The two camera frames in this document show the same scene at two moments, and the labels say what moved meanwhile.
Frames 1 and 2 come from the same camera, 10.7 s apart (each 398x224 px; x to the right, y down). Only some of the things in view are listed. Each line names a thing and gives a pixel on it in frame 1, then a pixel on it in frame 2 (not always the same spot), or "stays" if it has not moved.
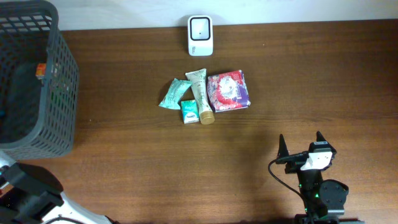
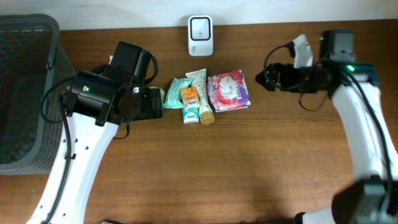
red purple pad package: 228,91 stays
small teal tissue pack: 189,111 stays
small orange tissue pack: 40,70 to 190,98
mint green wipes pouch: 176,91 stays
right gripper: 293,166 to 289,78
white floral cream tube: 198,80 stays
